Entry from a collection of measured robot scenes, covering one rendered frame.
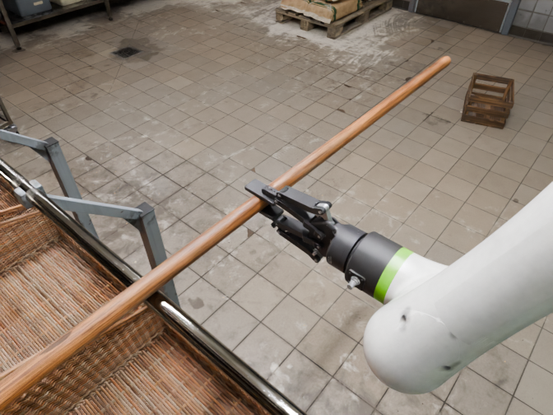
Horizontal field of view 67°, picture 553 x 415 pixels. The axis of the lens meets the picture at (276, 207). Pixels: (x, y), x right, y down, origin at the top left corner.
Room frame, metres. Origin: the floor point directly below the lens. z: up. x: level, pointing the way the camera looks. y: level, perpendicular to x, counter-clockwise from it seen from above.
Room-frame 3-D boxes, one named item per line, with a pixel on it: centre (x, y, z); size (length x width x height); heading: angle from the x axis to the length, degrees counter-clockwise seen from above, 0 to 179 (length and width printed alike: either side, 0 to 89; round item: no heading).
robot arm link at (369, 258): (0.42, -0.15, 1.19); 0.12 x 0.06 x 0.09; 139
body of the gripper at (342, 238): (0.47, -0.10, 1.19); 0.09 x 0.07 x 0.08; 49
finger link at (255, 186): (0.57, 0.02, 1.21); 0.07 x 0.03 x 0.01; 49
